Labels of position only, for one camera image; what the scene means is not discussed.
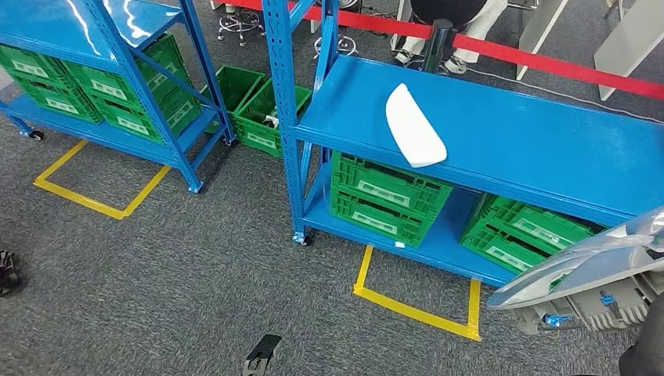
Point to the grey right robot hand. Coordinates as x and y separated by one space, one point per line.
648 347

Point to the silver plastic wheel cover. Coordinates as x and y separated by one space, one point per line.
596 259

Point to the white curved plastic part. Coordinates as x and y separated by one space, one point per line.
412 130

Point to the blue metal shelf rack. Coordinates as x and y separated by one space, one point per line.
518 135
62 26

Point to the black robot body part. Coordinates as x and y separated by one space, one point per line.
264 347

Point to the yellow floor tape mark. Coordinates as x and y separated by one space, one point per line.
415 313

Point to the white table leg panel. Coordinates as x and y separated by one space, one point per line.
627 46
539 31

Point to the red barrier belt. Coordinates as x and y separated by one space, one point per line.
544 62
384 24

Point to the person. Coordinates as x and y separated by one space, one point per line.
482 20

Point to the white narrow table leg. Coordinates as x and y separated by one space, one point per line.
397 20

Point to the black round stool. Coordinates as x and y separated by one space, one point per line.
337 46

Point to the white plastic parts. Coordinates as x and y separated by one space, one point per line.
269 121

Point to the chrome base stool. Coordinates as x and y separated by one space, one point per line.
241 23

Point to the person's foot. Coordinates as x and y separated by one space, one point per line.
9 275

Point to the black stanchion post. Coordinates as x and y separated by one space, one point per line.
437 46

